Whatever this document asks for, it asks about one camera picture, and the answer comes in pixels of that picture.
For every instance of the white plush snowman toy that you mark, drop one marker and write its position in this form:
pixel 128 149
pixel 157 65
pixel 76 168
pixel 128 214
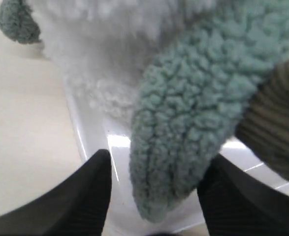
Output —
pixel 179 74

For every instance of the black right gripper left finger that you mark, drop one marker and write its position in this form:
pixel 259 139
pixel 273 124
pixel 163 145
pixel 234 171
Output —
pixel 76 207

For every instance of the white plastic tray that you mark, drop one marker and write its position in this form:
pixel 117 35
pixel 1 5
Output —
pixel 96 131

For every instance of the green fluffy scarf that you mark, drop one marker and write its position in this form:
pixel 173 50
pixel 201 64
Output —
pixel 264 127

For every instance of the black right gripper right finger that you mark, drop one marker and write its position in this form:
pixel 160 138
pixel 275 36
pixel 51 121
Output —
pixel 236 204

